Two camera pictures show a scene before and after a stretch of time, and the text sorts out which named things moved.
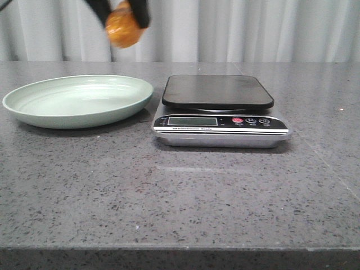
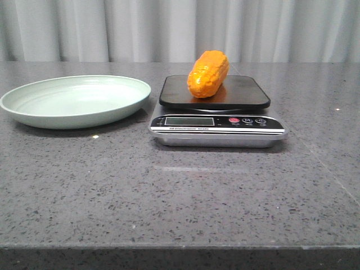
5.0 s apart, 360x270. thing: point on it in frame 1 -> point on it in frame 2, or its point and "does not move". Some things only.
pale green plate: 75,102 does not move
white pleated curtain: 185,31 does not move
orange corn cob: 122,26 -> 208,73
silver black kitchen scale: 218,111 does not move
